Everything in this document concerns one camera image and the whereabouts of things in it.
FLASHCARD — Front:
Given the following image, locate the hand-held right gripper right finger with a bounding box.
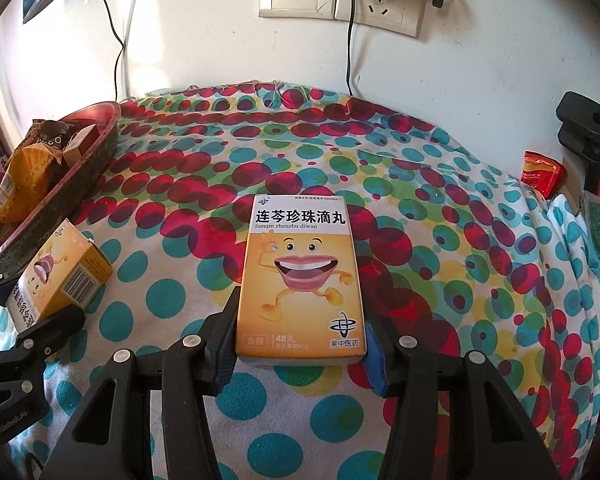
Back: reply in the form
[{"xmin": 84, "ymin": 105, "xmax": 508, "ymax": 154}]
[{"xmin": 364, "ymin": 310, "xmax": 561, "ymax": 480}]

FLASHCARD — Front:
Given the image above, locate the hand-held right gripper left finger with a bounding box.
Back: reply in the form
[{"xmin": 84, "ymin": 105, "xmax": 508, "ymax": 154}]
[{"xmin": 52, "ymin": 292, "xmax": 241, "ymax": 480}]

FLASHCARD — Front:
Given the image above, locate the yellow medicine box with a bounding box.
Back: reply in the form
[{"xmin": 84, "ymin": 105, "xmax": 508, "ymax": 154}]
[
  {"xmin": 235, "ymin": 192, "xmax": 367, "ymax": 367},
  {"xmin": 5, "ymin": 218, "xmax": 114, "ymax": 333}
]

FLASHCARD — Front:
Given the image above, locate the yellow oat snack bag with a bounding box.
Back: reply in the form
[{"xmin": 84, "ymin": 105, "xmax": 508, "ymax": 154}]
[{"xmin": 0, "ymin": 142, "xmax": 66, "ymax": 223}]

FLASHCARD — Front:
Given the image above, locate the red round tray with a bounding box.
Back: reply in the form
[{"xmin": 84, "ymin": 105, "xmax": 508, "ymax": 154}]
[{"xmin": 0, "ymin": 101, "xmax": 121, "ymax": 281}]

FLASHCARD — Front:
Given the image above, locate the brown oat snack bag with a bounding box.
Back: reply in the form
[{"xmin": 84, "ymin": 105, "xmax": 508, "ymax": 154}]
[{"xmin": 20, "ymin": 119, "xmax": 83, "ymax": 153}]

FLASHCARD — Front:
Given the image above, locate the small beige box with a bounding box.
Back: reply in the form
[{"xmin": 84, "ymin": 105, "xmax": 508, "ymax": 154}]
[{"xmin": 62, "ymin": 125, "xmax": 103, "ymax": 168}]

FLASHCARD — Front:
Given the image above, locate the polka dot cloth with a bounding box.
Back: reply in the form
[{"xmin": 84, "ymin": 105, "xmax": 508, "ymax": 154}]
[{"xmin": 0, "ymin": 80, "xmax": 600, "ymax": 480}]

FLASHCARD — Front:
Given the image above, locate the red foil wrapper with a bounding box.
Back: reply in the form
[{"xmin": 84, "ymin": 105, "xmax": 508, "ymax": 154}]
[{"xmin": 520, "ymin": 150, "xmax": 567, "ymax": 200}]

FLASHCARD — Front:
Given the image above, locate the black clamp holder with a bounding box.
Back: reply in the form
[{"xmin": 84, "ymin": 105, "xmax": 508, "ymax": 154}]
[{"xmin": 555, "ymin": 91, "xmax": 600, "ymax": 193}]

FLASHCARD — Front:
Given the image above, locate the white power socket plate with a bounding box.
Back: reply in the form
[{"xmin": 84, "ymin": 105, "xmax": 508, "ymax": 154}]
[{"xmin": 334, "ymin": 0, "xmax": 427, "ymax": 37}]

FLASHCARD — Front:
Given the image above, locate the black hanging cable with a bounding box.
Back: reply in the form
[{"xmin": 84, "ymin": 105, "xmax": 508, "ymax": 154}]
[{"xmin": 102, "ymin": 0, "xmax": 127, "ymax": 101}]

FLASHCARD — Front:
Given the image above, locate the white hanging cable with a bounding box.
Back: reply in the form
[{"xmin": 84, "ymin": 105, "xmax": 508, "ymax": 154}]
[{"xmin": 122, "ymin": 0, "xmax": 146, "ymax": 98}]

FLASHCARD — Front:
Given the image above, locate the thin black adapter cable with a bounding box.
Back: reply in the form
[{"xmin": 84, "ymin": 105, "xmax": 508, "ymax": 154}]
[{"xmin": 346, "ymin": 0, "xmax": 356, "ymax": 97}]

